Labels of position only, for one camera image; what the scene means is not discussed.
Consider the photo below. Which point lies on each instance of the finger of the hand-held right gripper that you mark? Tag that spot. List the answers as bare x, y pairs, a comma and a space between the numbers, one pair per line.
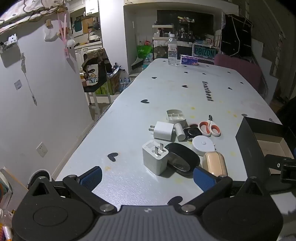
274, 161
288, 172

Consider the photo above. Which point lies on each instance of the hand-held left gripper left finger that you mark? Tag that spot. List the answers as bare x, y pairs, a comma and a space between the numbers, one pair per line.
91, 177

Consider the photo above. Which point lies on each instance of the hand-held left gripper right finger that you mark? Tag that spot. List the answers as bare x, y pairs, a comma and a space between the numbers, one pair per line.
203, 179

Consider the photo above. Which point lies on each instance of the beige earbuds case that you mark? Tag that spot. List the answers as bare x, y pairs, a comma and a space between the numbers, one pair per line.
215, 163

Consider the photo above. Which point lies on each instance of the black cardboard box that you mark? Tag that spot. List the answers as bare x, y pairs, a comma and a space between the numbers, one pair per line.
249, 143

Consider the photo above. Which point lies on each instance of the black computer mouse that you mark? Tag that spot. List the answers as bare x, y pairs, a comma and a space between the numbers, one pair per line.
185, 154

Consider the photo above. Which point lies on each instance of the white round tape measure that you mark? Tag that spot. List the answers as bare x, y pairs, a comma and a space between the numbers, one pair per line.
203, 146

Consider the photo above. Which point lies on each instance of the black smartwatch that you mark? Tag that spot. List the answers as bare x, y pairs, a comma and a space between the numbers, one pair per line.
192, 134

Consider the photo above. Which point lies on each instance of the large white charger plug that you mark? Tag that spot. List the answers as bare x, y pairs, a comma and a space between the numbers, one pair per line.
153, 161

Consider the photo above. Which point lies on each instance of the white cylindrical tube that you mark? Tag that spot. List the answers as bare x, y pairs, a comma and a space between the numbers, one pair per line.
179, 132

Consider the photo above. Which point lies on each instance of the orange white scissors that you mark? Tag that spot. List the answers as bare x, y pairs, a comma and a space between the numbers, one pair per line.
210, 122

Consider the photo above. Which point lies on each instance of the small white charger plug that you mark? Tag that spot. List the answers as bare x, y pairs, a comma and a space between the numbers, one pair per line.
164, 132

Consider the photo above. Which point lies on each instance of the white round appliance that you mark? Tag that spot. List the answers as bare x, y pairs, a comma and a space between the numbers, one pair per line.
40, 173

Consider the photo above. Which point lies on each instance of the white chair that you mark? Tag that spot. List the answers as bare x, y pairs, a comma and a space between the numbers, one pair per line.
97, 97

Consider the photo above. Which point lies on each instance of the cartoon print tote bag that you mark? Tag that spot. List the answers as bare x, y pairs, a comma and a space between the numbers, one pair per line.
92, 77

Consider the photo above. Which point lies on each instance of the purple tissue pack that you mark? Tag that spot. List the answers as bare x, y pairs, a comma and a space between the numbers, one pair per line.
188, 60

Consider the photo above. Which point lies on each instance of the brown jacket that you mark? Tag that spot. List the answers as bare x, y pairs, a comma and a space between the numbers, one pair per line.
97, 54

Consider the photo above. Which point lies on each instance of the teal POIZON box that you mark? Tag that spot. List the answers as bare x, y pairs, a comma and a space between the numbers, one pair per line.
203, 52

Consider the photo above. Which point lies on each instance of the clear water bottle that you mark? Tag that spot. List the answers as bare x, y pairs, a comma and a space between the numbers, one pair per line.
172, 53

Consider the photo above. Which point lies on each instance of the black hanging garment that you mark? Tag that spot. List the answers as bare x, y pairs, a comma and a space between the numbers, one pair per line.
235, 34

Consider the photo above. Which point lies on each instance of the green plastic bag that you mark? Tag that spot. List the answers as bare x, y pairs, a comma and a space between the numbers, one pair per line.
144, 51

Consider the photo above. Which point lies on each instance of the teal hanging board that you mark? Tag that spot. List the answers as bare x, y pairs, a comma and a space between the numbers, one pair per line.
78, 24

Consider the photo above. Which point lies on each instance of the white shelf rack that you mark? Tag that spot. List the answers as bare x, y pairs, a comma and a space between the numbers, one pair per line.
161, 26

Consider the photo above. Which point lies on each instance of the printed fabric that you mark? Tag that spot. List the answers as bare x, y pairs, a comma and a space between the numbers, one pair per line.
30, 9

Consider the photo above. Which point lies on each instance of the white wall socket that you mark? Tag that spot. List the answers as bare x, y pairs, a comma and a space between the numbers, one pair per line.
42, 149

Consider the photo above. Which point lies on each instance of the white wall hook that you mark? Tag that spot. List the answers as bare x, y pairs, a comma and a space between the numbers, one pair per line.
18, 84

